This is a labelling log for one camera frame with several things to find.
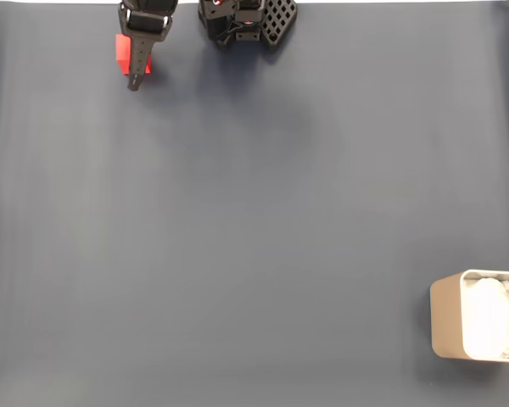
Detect red cube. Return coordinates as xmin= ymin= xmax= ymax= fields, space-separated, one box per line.
xmin=115 ymin=33 xmax=154 ymax=75

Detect white crumpled tissue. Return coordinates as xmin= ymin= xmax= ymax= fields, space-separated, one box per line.
xmin=464 ymin=276 xmax=509 ymax=360

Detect blue-grey table mat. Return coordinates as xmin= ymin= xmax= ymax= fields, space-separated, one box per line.
xmin=0 ymin=2 xmax=509 ymax=407

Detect beige rounded box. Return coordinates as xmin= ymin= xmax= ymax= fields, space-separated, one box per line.
xmin=429 ymin=269 xmax=509 ymax=364

